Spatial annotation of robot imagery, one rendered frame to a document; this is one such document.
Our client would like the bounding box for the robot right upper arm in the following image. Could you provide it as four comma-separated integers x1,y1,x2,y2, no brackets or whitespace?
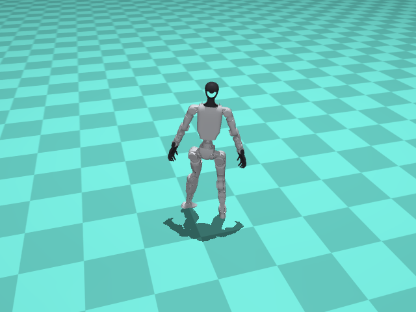
222,107,238,136

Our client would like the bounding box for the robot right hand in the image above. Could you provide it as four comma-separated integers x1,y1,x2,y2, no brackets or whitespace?
237,149,246,168

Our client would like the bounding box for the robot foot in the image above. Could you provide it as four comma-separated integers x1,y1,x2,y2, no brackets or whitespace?
218,204,226,219
181,201,197,209

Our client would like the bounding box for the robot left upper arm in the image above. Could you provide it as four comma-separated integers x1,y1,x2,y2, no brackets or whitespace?
181,104,199,131

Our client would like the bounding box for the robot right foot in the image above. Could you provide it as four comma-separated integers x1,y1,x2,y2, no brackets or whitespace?
218,204,226,219

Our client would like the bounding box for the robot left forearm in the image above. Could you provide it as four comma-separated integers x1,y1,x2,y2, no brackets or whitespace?
172,122,185,147

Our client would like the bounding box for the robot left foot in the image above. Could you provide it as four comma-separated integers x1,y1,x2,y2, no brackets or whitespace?
181,201,197,209

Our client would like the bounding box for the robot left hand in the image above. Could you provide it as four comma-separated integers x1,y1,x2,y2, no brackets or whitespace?
168,142,178,161

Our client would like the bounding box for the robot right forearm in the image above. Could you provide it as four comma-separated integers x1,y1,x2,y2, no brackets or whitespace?
233,128,244,154

